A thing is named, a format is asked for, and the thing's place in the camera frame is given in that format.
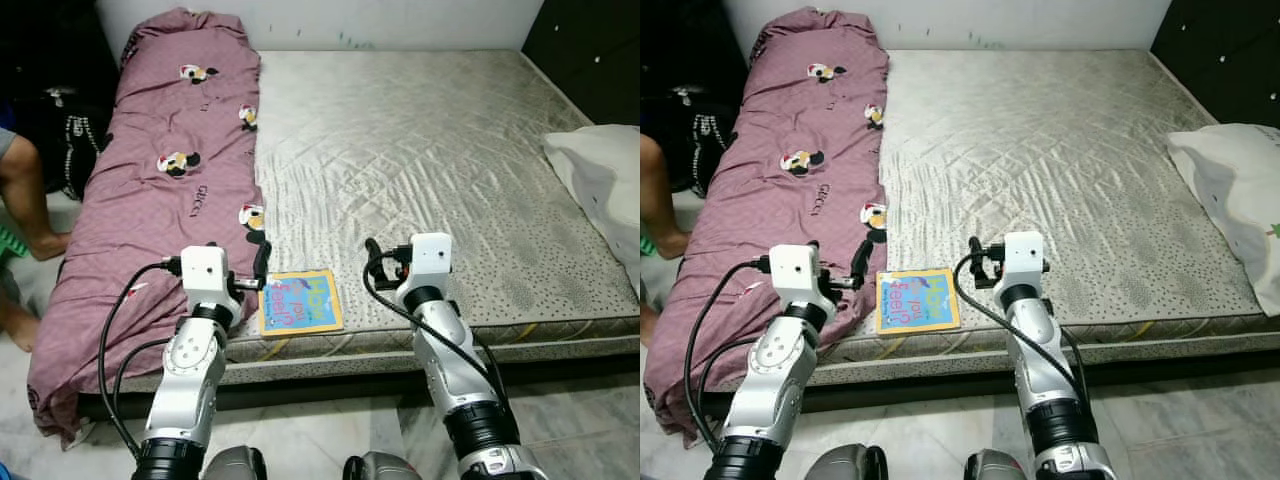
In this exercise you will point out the colourful children's book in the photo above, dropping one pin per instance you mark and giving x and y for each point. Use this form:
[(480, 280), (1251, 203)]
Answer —
[(300, 305), (918, 302)]

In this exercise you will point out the white pillow with green tree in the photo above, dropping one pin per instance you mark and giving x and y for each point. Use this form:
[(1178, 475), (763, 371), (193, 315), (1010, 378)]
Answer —
[(600, 180), (1230, 190)]

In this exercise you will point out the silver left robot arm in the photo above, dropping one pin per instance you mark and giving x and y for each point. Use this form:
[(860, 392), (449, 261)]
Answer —
[(775, 380), (190, 380)]

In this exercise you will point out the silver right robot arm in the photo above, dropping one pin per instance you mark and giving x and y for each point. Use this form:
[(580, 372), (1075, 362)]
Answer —
[(455, 370), (1045, 370)]

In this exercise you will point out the purple blanket with duck print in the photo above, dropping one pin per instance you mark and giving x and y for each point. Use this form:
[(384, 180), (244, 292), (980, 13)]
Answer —
[(150, 200), (780, 200)]

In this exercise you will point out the white quilted mattress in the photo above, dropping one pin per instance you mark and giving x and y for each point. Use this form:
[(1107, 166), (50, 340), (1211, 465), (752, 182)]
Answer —
[(420, 160), (1040, 160)]

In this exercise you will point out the black bag with white print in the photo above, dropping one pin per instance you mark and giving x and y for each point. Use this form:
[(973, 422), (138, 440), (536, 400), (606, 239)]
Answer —
[(705, 140), (80, 140)]

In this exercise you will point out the green plastic item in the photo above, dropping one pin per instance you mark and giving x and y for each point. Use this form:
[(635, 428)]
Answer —
[(645, 247), (8, 250)]

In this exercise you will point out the grey left robot leg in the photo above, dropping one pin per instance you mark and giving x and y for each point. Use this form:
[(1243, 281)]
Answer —
[(235, 465), (845, 465)]

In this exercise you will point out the grey robot leg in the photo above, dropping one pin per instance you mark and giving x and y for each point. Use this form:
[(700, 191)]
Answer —
[(235, 465), (380, 468), (998, 468), (845, 465)]

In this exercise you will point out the grey right robot leg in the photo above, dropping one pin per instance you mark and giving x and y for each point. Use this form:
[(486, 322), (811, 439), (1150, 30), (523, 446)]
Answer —
[(998, 468), (380, 468)]

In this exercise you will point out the black tufted headboard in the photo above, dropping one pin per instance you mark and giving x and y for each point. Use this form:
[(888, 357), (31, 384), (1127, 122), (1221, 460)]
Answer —
[(1220, 50), (590, 50)]

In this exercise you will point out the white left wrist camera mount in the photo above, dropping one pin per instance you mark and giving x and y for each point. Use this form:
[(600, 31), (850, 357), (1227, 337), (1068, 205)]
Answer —
[(205, 275), (795, 275)]

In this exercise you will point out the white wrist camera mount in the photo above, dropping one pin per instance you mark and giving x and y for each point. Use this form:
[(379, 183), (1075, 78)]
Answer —
[(205, 275), (1025, 257), (432, 258), (795, 275)]

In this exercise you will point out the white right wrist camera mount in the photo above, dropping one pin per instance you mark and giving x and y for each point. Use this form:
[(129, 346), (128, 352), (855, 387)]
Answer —
[(1025, 257), (432, 258)]

